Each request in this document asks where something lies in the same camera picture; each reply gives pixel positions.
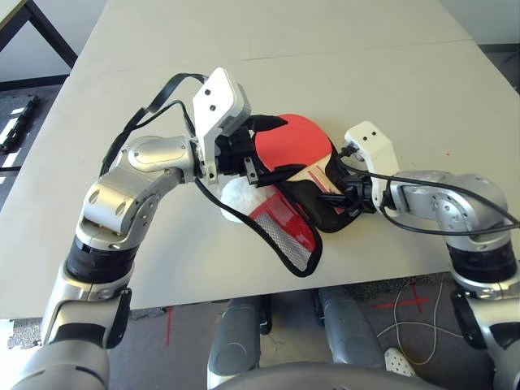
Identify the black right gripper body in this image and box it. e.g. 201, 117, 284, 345
344, 174, 377, 216

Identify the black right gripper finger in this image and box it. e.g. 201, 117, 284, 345
332, 202, 361, 217
318, 187, 353, 203

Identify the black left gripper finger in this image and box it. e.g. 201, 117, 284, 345
243, 156, 304, 188
247, 115, 286, 133

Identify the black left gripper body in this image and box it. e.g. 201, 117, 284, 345
214, 129, 255, 178

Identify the red black paddle case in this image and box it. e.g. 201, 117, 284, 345
194, 113, 361, 280

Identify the white fluffy pom-pom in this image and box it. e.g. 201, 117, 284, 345
219, 178, 269, 223

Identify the red ping-pong paddle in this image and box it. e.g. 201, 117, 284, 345
253, 113, 345, 196

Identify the black robot right foot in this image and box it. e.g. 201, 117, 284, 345
312, 290, 326, 326

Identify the black robot foot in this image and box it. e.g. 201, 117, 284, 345
259, 296, 273, 335
312, 290, 326, 326

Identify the black robot left foot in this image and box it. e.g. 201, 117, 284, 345
259, 296, 273, 335

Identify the grey robot torso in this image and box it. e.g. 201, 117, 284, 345
219, 362, 452, 390

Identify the grey robot left leg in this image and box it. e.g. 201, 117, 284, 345
206, 296, 263, 390

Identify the black long floor device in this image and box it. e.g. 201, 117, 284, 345
0, 95, 40, 154

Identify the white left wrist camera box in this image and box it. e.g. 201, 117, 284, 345
191, 67, 254, 186

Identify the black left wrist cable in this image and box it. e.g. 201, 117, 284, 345
100, 71, 210, 176

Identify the thin white floor cable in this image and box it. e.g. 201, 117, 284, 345
375, 279, 458, 365

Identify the black metal table frame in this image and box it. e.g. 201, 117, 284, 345
0, 0, 79, 71

